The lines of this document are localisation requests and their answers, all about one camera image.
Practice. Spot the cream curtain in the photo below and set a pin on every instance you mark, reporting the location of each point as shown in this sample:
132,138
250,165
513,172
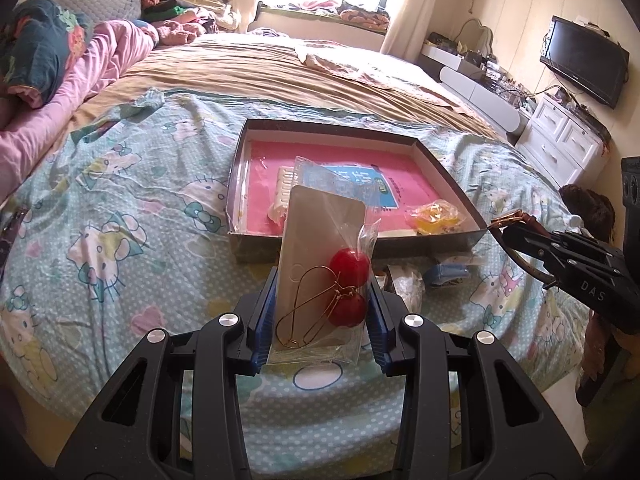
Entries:
415,5

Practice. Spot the clear packet with brown item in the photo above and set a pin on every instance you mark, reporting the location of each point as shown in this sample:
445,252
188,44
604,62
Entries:
407,282

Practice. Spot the pile of clothes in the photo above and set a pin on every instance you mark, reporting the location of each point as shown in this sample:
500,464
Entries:
185,15

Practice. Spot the small blue box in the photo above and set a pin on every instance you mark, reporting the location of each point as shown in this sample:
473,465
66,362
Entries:
447,275

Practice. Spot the dark floral pillow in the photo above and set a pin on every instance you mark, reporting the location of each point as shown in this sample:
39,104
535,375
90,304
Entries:
35,45

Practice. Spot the clothes on window seat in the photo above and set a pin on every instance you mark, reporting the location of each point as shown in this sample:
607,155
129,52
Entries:
345,10

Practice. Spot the white framed mirror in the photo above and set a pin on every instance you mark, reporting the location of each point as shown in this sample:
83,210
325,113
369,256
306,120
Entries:
480,35

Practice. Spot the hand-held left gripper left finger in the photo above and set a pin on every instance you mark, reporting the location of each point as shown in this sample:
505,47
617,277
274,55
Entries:
262,320

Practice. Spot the dark brown fuzzy object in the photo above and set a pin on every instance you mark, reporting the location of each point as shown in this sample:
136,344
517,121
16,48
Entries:
587,205

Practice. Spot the tan bedsheet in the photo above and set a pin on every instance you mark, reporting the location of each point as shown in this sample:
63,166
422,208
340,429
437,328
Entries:
300,75

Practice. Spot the white hair comb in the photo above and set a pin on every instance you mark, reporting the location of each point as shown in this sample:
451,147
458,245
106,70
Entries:
280,195

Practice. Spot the printed cartoon cat blanket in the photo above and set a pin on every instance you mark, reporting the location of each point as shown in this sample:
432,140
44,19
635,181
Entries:
125,210

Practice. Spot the pink quilt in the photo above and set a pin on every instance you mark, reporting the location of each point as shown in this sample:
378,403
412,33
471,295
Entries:
75,90

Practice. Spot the black television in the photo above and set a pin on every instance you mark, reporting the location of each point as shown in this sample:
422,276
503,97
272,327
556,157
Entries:
585,60

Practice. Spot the white drawer cabinet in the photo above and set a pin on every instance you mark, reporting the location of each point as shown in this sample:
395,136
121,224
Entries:
565,135

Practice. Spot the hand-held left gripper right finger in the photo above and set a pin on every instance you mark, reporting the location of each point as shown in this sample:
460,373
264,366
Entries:
380,325

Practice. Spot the dark cardboard box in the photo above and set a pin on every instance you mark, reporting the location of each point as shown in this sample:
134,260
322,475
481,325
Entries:
250,247

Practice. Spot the red ball earrings packet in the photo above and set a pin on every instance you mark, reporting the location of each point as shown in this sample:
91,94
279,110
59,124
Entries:
310,240

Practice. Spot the yellow jewelry packet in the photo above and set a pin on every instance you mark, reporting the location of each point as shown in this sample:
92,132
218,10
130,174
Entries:
435,217

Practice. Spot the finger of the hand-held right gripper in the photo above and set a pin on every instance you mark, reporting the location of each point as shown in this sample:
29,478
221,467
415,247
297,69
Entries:
530,237
542,265

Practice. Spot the grey white vanity desk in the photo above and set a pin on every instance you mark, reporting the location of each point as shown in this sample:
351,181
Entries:
475,80

